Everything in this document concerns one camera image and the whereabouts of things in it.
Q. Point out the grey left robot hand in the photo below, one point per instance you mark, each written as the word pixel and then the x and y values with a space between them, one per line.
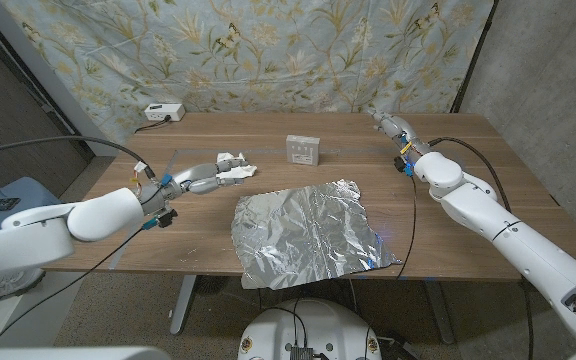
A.
pixel 198 177

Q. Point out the crinkled aluminum foil sheet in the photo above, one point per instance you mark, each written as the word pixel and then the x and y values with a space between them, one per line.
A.
pixel 308 230

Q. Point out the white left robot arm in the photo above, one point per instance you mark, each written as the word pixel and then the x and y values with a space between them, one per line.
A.
pixel 43 235

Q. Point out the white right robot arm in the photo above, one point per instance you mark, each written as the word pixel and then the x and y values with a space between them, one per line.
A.
pixel 518 240

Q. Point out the crumpled white napkin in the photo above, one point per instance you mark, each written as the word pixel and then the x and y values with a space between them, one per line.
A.
pixel 246 171

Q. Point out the white power strip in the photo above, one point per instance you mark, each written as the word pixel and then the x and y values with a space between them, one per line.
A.
pixel 164 112

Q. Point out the small grey box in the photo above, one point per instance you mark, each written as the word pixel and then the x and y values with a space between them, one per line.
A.
pixel 302 150

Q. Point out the black round object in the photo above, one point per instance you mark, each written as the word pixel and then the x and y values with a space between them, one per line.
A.
pixel 211 285

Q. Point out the grey metal table leg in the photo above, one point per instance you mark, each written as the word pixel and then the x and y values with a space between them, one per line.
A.
pixel 439 310
pixel 182 305

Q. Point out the floral printed backdrop cloth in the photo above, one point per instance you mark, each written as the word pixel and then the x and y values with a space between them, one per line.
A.
pixel 268 60

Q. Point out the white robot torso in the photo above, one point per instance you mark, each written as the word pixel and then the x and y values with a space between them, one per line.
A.
pixel 318 325

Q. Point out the small grey torso module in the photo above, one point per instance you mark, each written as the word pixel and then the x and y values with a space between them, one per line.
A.
pixel 301 353

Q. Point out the grey white sneaker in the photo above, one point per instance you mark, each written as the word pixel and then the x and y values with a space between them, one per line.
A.
pixel 3 291

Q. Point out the black backdrop stand pole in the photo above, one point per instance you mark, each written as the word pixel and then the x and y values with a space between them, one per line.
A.
pixel 473 57

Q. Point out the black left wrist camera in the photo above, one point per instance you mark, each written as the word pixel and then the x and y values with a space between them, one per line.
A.
pixel 167 219

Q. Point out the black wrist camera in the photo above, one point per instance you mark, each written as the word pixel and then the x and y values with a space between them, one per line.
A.
pixel 167 219
pixel 401 165

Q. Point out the grey door frame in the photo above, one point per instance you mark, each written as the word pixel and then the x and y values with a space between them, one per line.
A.
pixel 43 70

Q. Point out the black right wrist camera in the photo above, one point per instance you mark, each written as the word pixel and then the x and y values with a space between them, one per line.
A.
pixel 401 165

